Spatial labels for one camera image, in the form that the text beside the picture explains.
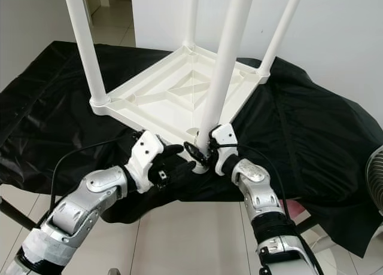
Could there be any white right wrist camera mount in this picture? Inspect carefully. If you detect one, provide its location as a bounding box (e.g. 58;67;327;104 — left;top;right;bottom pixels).
212;123;239;175

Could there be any white plastic table leg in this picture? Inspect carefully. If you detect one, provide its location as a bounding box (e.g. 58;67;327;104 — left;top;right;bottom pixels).
196;0;257;153
256;0;306;83
63;0;111;106
183;0;199;50

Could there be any black table cloth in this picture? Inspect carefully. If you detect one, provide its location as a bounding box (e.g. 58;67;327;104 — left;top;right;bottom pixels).
0;41;383;258

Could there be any black metal table leg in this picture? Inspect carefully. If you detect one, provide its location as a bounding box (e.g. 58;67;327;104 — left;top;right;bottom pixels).
296;215;315;234
0;197;37;231

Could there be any pink round stool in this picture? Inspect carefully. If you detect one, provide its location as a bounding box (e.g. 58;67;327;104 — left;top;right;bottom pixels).
287;198;306;219

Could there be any white plastic table top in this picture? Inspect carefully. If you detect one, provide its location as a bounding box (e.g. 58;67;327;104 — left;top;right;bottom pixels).
91;45;270;168

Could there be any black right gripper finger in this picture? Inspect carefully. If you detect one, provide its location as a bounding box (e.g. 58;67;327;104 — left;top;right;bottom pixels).
184;142;211;167

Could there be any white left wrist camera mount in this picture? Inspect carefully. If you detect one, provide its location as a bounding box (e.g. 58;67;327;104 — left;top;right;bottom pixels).
127;130;165;194

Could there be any white floor fan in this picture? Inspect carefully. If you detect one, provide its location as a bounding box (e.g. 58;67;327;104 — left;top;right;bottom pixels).
305;145;383;275

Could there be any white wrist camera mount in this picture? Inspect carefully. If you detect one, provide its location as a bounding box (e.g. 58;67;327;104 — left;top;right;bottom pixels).
127;130;165;194
212;123;239;175

